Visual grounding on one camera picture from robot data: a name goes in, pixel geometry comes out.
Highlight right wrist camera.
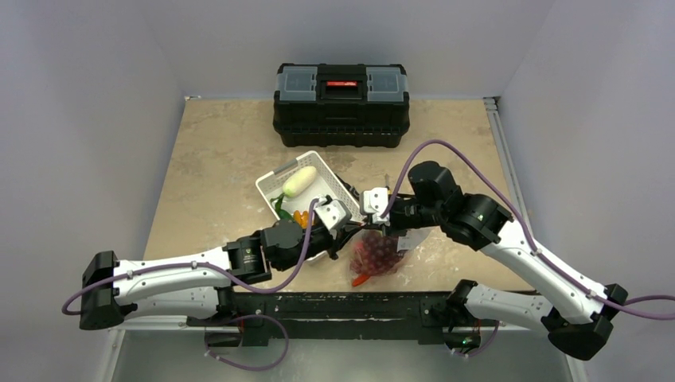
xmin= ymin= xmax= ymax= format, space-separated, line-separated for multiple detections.
xmin=359 ymin=187 xmax=389 ymax=225

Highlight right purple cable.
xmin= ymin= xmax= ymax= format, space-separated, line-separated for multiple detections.
xmin=380 ymin=138 xmax=675 ymax=322

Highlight red grape bunch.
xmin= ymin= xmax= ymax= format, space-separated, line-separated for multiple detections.
xmin=349 ymin=230 xmax=407 ymax=277

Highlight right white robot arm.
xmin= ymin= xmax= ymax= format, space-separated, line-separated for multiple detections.
xmin=361 ymin=161 xmax=628 ymax=361

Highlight black plastic toolbox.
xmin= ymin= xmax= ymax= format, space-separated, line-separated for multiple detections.
xmin=272 ymin=63 xmax=411 ymax=148

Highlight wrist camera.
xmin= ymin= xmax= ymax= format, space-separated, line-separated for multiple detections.
xmin=359 ymin=187 xmax=389 ymax=225
xmin=312 ymin=195 xmax=352 ymax=236

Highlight dark green cucumber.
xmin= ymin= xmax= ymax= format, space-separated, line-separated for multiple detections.
xmin=270 ymin=193 xmax=294 ymax=220

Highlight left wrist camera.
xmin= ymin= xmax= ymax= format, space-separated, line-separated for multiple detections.
xmin=312 ymin=195 xmax=352 ymax=236

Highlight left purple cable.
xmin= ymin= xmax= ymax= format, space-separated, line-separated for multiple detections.
xmin=61 ymin=197 xmax=321 ymax=318

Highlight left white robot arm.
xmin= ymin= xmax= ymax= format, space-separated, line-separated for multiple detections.
xmin=75 ymin=219 xmax=357 ymax=330

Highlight clear zip top bag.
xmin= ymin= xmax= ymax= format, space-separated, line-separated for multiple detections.
xmin=349 ymin=228 xmax=431 ymax=287

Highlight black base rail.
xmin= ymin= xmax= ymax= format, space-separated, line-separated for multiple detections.
xmin=187 ymin=290 xmax=529 ymax=349

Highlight aluminium table edge rail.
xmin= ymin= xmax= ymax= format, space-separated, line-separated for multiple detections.
xmin=483 ymin=97 xmax=533 ymax=236

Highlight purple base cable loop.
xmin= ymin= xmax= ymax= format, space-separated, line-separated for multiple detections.
xmin=203 ymin=314 xmax=291 ymax=371

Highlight orange plastic carrot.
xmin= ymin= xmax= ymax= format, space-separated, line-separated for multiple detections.
xmin=351 ymin=274 xmax=371 ymax=287

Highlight black wire stripper pliers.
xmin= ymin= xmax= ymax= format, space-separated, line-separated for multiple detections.
xmin=337 ymin=175 xmax=361 ymax=203

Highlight white plastic basket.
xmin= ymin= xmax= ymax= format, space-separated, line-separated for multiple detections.
xmin=256 ymin=150 xmax=363 ymax=271

